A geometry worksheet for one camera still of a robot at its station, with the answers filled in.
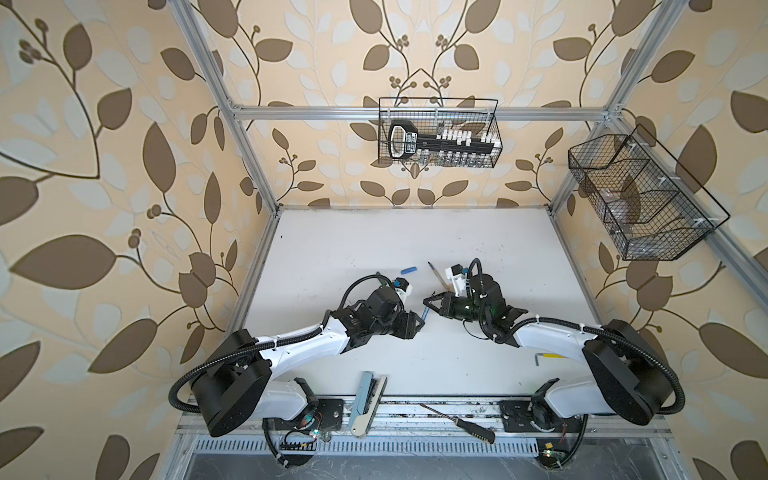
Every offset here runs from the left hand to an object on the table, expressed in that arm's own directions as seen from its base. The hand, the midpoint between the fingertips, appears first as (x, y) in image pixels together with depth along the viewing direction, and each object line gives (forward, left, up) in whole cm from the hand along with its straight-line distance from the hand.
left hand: (420, 320), depth 81 cm
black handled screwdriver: (-24, -13, -8) cm, 29 cm away
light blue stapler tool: (-19, +13, -8) cm, 24 cm away
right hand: (+4, -1, +1) cm, 5 cm away
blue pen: (+2, -1, -1) cm, 3 cm away
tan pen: (+19, -7, -8) cm, 22 cm away
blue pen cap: (+23, +3, -10) cm, 25 cm away
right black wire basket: (+20, -56, +25) cm, 64 cm away
